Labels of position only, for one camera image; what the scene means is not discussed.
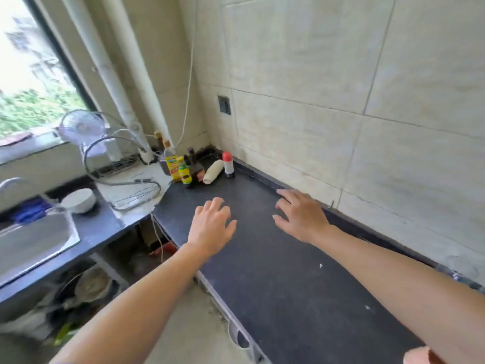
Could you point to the person's left hand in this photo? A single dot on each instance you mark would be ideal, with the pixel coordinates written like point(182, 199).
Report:
point(210, 227)

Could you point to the white drain pipe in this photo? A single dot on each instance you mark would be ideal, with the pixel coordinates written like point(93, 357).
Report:
point(106, 71)

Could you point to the stainless steel sink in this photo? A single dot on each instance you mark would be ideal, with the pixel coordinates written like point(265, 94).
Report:
point(34, 238)

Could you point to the person's right forearm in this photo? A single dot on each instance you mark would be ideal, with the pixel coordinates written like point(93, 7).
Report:
point(409, 288)

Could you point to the green yellow sauce bottle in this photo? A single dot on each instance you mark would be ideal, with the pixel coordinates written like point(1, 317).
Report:
point(185, 172)

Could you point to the beige roll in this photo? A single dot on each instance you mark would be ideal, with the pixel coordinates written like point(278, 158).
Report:
point(213, 172)

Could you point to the person's left forearm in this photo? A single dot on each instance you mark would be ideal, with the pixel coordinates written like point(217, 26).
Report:
point(132, 310)

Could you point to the metal dish rack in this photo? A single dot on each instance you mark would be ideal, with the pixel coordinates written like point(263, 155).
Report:
point(132, 197)

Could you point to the black window frame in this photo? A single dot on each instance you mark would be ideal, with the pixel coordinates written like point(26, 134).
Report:
point(60, 53)

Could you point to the black wall socket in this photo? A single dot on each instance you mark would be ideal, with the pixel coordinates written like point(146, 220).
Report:
point(224, 105)

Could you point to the metal faucet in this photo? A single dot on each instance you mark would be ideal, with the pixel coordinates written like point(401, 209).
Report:
point(9, 183)

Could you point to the white desk fan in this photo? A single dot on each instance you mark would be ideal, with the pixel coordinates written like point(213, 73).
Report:
point(83, 126)

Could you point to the white plastic box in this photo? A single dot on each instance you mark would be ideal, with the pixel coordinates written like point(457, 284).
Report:
point(30, 151)

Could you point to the brown round plate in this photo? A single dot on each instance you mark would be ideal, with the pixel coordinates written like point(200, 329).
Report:
point(15, 139)

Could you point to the red capped white bottle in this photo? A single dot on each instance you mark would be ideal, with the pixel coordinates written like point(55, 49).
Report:
point(228, 166)

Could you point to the yellow label oil bottle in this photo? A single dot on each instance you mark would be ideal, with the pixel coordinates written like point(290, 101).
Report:
point(172, 164)

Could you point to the person's right hand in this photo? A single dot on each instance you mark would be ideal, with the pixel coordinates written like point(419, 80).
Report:
point(307, 219)

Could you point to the blue cloth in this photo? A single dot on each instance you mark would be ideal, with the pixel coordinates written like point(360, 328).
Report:
point(30, 210)

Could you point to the white bowl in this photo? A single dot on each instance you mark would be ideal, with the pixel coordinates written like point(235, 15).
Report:
point(79, 200)

